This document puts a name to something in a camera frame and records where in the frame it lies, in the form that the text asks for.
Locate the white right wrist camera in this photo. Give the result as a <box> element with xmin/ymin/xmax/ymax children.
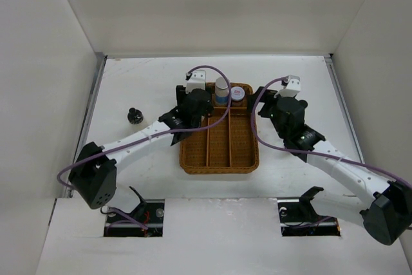
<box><xmin>278</xmin><ymin>75</ymin><xmax>301</xmax><ymax>98</ymax></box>

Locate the white bottle black cap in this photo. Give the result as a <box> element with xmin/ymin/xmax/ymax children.
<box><xmin>127</xmin><ymin>108</ymin><xmax>144</xmax><ymax>125</ymax></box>

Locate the white bead jar silver lid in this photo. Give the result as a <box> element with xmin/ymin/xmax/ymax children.
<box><xmin>214</xmin><ymin>77</ymin><xmax>229</xmax><ymax>107</ymax></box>

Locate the brown spice jar red label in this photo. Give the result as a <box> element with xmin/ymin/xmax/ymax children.
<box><xmin>231</xmin><ymin>86</ymin><xmax>245</xmax><ymax>107</ymax></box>

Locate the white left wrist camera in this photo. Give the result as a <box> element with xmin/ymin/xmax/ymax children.
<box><xmin>185</xmin><ymin>70</ymin><xmax>206</xmax><ymax>94</ymax></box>

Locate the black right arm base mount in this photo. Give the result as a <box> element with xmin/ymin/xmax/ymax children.
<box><xmin>277</xmin><ymin>186</ymin><xmax>341</xmax><ymax>237</ymax></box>

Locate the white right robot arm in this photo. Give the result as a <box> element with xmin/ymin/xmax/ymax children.
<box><xmin>247</xmin><ymin>86</ymin><xmax>411</xmax><ymax>245</ymax></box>

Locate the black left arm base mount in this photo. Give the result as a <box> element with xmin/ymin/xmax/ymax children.
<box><xmin>100</xmin><ymin>186</ymin><xmax>165</xmax><ymax>238</ymax></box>

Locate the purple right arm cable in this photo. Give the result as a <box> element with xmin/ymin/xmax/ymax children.
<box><xmin>248</xmin><ymin>77</ymin><xmax>412</xmax><ymax>192</ymax></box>

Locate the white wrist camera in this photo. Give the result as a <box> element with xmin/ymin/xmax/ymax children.
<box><xmin>278</xmin><ymin>75</ymin><xmax>301</xmax><ymax>98</ymax></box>
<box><xmin>185</xmin><ymin>70</ymin><xmax>206</xmax><ymax>94</ymax></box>

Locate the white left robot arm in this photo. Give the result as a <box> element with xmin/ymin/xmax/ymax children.
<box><xmin>69</xmin><ymin>88</ymin><xmax>213</xmax><ymax>223</ymax></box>

